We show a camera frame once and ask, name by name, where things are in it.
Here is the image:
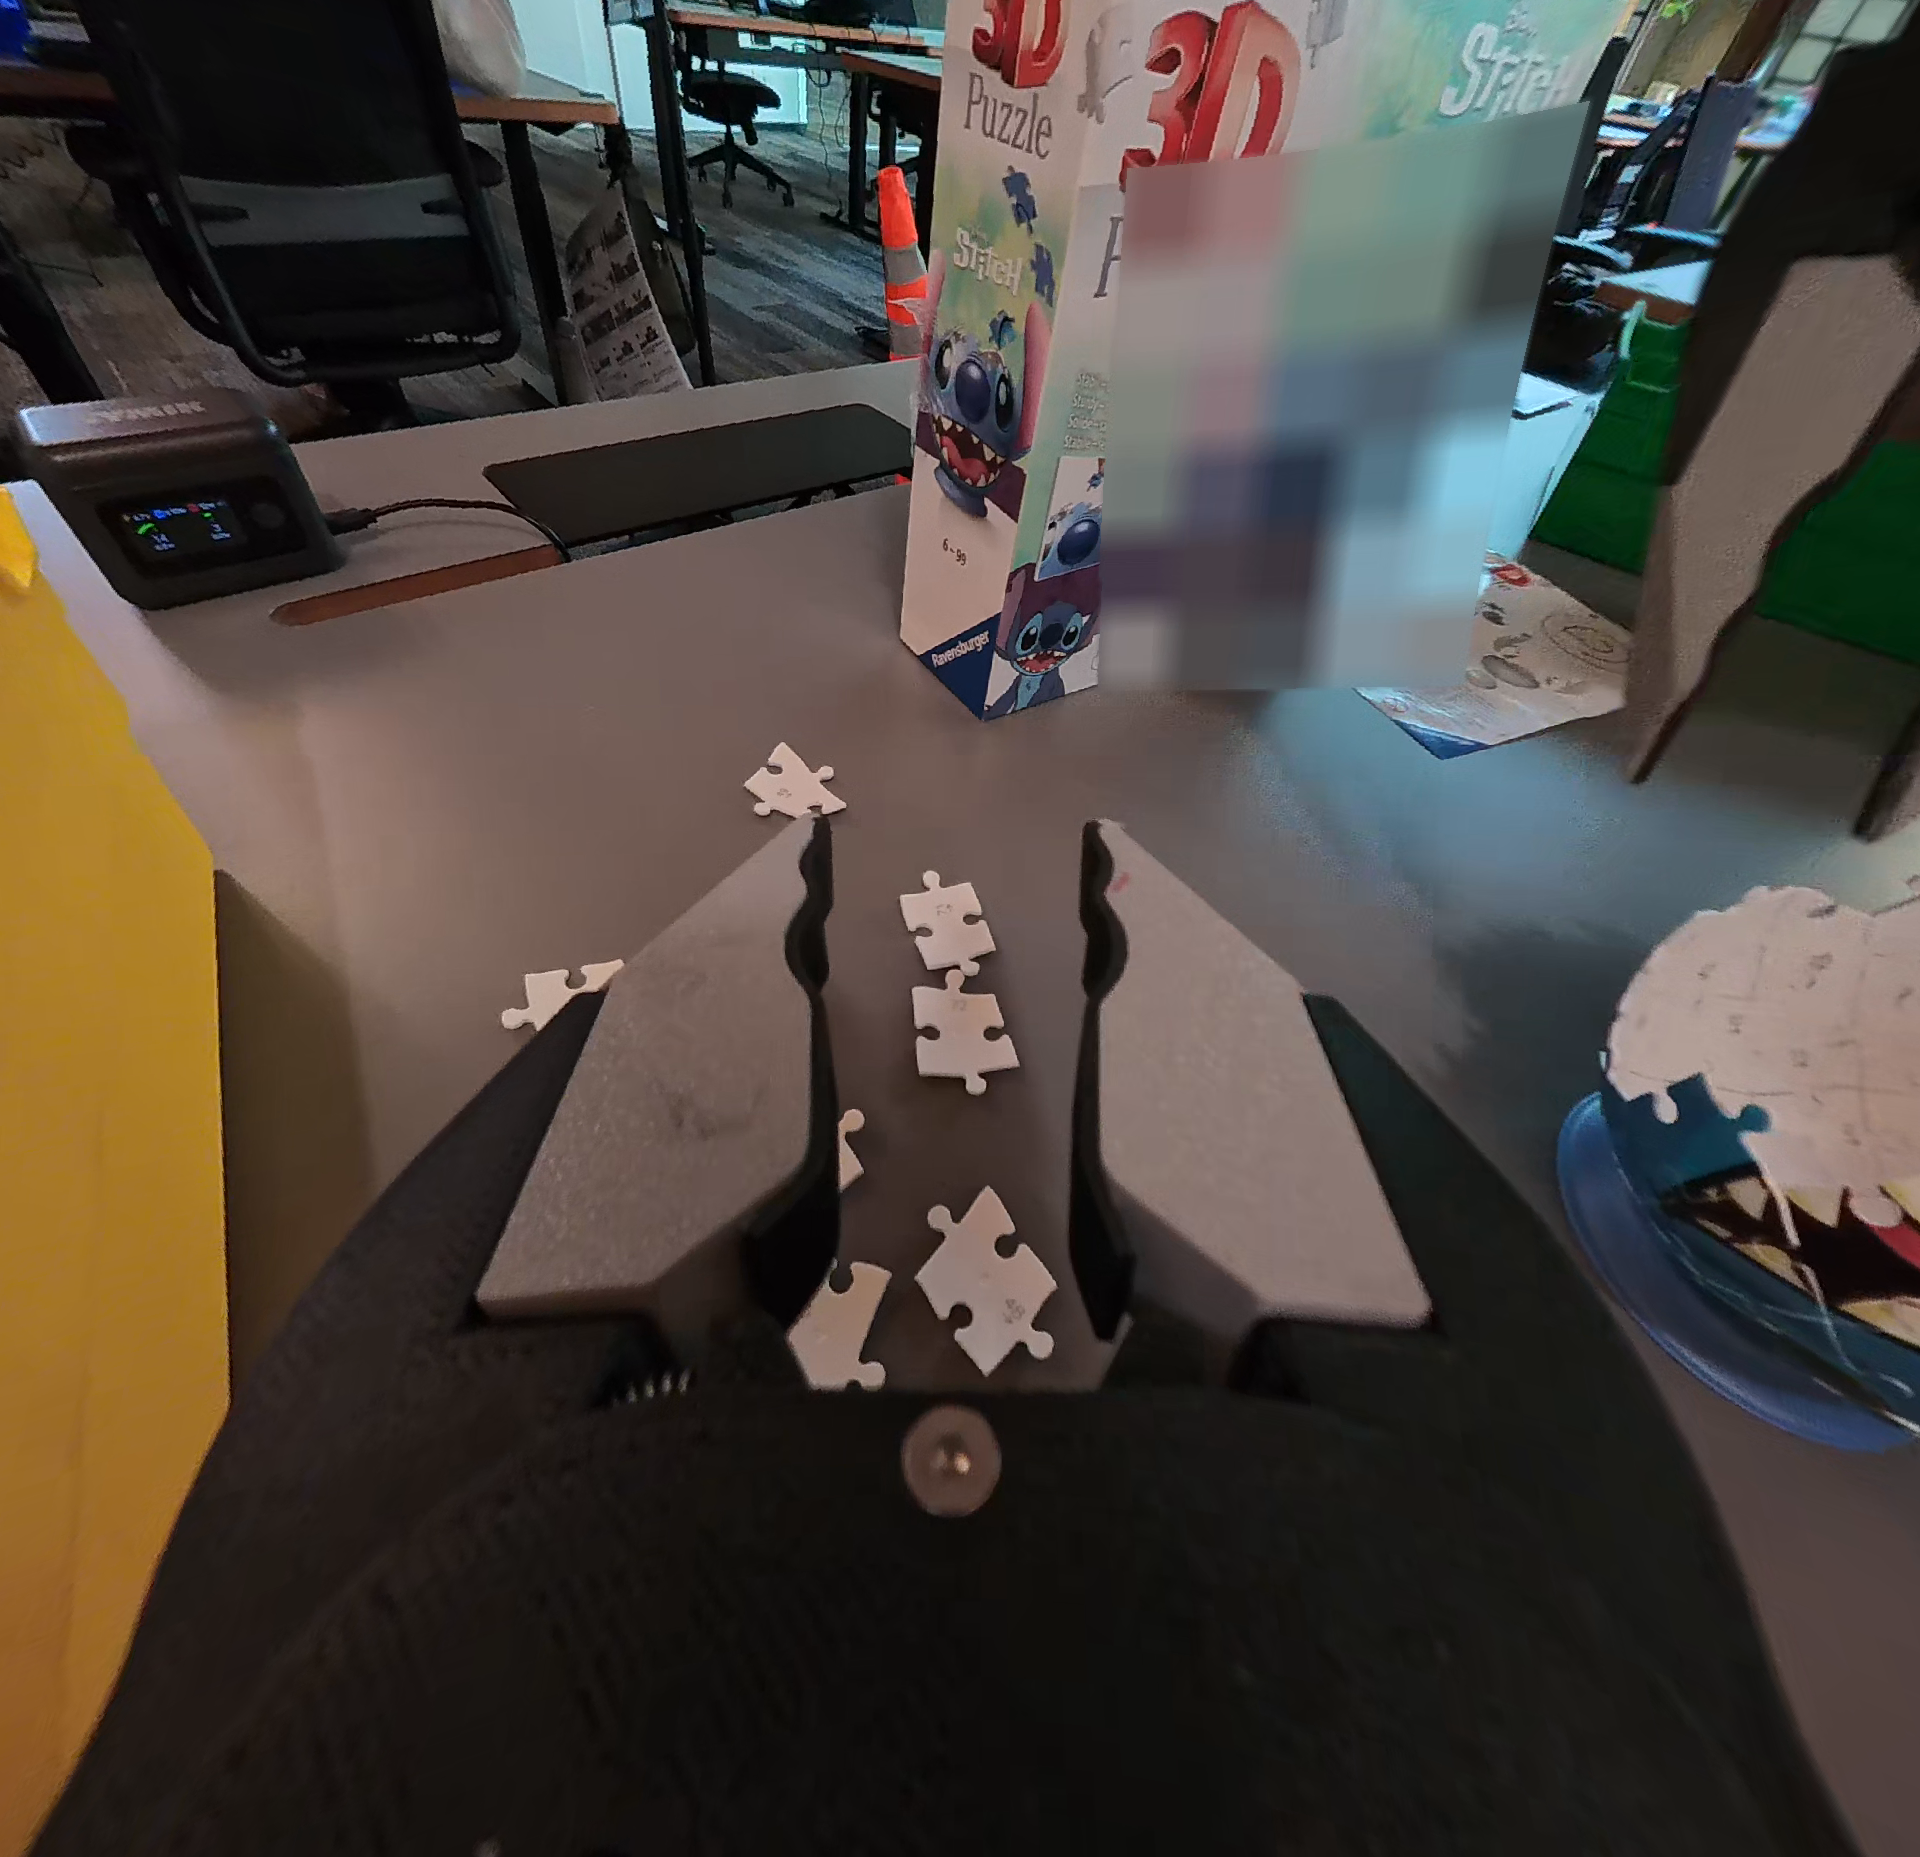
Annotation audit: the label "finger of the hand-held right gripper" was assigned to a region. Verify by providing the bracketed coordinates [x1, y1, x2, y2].
[1848, 597, 1920, 843]
[1623, 256, 1888, 789]

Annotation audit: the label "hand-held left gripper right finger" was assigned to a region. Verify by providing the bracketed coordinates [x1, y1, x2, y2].
[1069, 819, 1436, 1349]

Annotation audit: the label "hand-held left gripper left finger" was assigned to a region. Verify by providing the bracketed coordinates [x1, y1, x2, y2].
[476, 814, 842, 1331]

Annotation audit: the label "puzzle pieces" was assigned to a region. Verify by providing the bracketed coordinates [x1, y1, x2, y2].
[498, 742, 1059, 1394]

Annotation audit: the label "partly built puzzle ball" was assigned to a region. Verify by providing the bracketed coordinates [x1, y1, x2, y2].
[1596, 879, 1920, 1357]

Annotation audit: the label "puzzle instruction leaflet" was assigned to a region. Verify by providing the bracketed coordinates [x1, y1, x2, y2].
[1356, 547, 1637, 761]

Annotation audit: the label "blue puzzle ball stand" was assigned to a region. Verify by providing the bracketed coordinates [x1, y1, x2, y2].
[1555, 1088, 1920, 1450]

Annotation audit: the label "printed cardboard puzzle box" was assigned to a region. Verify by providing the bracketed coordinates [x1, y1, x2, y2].
[895, 0, 1637, 726]

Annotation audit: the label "green storage bin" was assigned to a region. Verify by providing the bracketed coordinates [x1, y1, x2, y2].
[1525, 311, 1920, 662]

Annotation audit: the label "yellow plastic bin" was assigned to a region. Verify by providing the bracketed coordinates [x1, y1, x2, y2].
[0, 483, 230, 1814]

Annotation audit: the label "black desk pad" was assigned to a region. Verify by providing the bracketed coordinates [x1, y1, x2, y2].
[481, 402, 914, 550]

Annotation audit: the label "grey portable power station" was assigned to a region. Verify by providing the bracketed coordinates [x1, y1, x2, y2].
[13, 393, 350, 611]

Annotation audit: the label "orange traffic cone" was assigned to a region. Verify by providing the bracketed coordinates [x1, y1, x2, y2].
[870, 163, 939, 366]

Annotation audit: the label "background office desk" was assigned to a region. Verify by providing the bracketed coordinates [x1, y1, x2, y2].
[665, 0, 949, 238]

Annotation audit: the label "black office chair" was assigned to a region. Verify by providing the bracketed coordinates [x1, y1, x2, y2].
[673, 25, 797, 211]
[44, 0, 527, 388]

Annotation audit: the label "black power cable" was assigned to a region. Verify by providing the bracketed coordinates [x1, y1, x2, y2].
[322, 495, 575, 555]

